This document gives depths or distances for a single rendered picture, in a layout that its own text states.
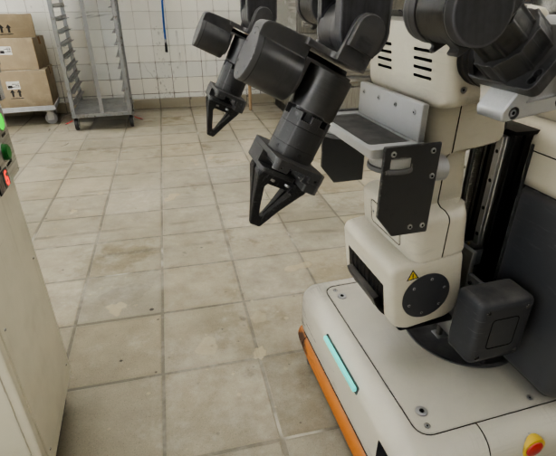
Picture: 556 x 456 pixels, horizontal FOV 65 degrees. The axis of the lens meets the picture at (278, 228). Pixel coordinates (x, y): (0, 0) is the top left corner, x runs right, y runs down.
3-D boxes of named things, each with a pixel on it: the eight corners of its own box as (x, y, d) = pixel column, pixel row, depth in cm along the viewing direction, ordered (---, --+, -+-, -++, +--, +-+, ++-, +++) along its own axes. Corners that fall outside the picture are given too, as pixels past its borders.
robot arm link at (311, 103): (364, 79, 48) (343, 71, 53) (313, 50, 45) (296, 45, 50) (334, 136, 50) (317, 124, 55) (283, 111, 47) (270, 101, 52)
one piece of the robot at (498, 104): (536, 99, 62) (550, 14, 57) (565, 108, 58) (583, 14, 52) (474, 114, 61) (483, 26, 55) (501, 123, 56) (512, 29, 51)
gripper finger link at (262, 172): (234, 224, 52) (267, 154, 50) (224, 201, 59) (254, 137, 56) (282, 240, 55) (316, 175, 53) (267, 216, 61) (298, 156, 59)
